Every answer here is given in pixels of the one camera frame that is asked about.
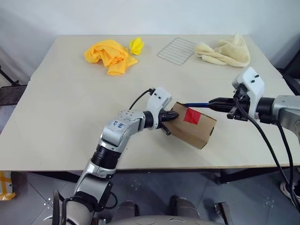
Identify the blue pen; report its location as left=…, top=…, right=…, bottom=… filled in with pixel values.
left=183, top=101, right=212, bottom=109

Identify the small yellow crumpled ball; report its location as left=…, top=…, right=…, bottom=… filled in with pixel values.
left=129, top=36, right=145, bottom=56

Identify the grey robot torso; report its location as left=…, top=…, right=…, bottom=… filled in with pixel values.
left=45, top=210, right=213, bottom=225

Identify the cream knitted towel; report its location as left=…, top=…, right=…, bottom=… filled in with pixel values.
left=194, top=32, right=251, bottom=68

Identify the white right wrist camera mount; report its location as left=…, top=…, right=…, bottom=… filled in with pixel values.
left=231, top=66, right=266, bottom=118

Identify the metal wire rack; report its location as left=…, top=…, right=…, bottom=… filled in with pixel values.
left=157, top=37, right=196, bottom=66

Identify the brown cardboard box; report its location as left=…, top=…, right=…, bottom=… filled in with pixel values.
left=163, top=101, right=218, bottom=150

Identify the dark brown floor bracket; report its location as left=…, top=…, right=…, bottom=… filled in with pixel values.
left=214, top=202, right=232, bottom=225

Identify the yellow taped package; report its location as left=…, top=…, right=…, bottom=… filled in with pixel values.
left=0, top=170, right=17, bottom=203

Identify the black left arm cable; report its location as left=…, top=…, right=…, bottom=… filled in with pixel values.
left=128, top=87, right=157, bottom=111

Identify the dark rounded robot foot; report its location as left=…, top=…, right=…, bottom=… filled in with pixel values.
left=172, top=195, right=198, bottom=218
left=116, top=201, right=141, bottom=218

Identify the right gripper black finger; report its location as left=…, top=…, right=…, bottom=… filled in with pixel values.
left=208, top=97, right=235, bottom=105
left=209, top=104, right=235, bottom=113

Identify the black tripod stand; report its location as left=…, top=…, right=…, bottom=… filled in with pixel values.
left=0, top=65, right=21, bottom=86

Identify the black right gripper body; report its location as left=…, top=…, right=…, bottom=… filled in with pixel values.
left=226, top=84, right=250, bottom=121

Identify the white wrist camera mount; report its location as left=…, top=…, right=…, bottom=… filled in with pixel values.
left=231, top=66, right=266, bottom=118
left=145, top=87, right=173, bottom=131

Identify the black flat platform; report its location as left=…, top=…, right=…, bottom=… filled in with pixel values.
left=0, top=85, right=28, bottom=106

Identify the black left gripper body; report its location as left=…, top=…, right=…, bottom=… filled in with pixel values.
left=159, top=110, right=172, bottom=136

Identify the yellow crumpled cloth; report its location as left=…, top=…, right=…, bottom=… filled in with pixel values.
left=83, top=39, right=139, bottom=76

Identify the black table frame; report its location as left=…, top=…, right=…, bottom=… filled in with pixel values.
left=11, top=166, right=283, bottom=185

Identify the red tape patch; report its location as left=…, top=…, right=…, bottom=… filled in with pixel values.
left=183, top=108, right=203, bottom=125

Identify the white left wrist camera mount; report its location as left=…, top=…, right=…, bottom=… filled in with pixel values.
left=145, top=87, right=173, bottom=131

